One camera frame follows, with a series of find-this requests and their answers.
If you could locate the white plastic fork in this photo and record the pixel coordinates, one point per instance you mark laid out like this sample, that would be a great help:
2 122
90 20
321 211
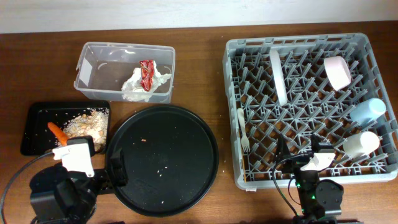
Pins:
244 139

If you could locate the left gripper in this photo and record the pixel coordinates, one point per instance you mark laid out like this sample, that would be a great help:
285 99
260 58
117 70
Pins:
104 175

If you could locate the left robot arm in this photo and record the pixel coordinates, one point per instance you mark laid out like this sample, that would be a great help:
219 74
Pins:
67 192

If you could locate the grey plastic dishwasher rack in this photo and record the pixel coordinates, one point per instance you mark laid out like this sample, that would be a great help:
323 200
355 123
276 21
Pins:
313 106

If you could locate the black rectangular tray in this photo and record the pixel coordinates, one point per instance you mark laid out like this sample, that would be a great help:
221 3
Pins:
37 137

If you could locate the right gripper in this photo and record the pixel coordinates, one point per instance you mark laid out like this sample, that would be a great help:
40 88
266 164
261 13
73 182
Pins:
282 151

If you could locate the white plastic cup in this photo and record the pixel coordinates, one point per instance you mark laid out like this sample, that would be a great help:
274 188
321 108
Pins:
361 144

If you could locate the light blue cup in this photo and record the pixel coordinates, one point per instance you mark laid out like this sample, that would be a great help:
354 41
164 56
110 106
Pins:
368 111

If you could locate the red snack wrapper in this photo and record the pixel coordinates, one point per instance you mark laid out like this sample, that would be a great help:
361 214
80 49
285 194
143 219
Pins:
147 73

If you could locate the pink bowl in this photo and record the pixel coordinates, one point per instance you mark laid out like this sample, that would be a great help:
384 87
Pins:
337 72

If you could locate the orange carrot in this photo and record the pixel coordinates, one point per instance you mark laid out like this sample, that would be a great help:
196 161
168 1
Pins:
58 133

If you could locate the grey round plate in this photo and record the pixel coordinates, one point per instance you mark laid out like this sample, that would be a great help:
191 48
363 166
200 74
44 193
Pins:
278 77

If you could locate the wooden chopstick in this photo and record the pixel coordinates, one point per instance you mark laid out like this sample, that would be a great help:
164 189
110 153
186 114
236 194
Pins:
243 167

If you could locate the round black serving tray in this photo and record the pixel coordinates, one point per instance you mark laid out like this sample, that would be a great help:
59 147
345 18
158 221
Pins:
171 158

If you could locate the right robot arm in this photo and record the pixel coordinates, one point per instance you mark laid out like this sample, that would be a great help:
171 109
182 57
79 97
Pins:
320 200

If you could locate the large white napkin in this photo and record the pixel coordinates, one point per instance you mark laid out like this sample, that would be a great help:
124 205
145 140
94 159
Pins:
133 85

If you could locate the clear plastic waste bin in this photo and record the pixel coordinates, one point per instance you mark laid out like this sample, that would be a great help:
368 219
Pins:
103 67

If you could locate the rice and mushroom leftovers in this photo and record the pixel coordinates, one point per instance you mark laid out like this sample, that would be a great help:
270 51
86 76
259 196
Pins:
90 122

